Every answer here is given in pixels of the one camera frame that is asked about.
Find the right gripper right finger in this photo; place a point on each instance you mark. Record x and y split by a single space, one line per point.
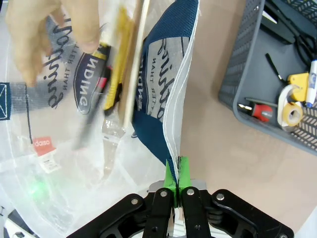
195 210

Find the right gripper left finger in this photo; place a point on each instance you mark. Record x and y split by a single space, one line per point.
161 210

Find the translucent white shopping bag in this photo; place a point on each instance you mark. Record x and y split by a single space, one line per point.
74 173

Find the black pen with red band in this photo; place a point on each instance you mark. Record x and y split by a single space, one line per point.
91 111

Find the wooden stick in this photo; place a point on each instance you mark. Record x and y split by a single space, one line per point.
136 62

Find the yellow tool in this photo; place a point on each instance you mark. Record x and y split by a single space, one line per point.
121 49

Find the person's right hand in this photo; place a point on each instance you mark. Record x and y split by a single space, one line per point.
37 24

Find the pale flat brush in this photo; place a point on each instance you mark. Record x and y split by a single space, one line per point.
111 138

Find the slim black screwdriver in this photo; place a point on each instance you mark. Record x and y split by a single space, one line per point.
262 102

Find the red white price tag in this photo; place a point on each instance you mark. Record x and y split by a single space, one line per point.
45 148

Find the yellow masking tape roll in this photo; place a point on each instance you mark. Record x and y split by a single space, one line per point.
286 111

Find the white tape roll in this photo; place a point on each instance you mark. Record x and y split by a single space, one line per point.
282 95

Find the grey perforated plastic basket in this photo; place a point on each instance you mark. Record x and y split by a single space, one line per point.
250 62

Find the thin black pen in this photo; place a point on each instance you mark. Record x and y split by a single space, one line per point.
272 64

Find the white marker blue cap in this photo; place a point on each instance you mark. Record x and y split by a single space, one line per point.
311 86

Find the black scissors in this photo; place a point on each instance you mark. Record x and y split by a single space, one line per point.
304 47

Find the flat black box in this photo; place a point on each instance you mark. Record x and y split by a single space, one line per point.
277 24

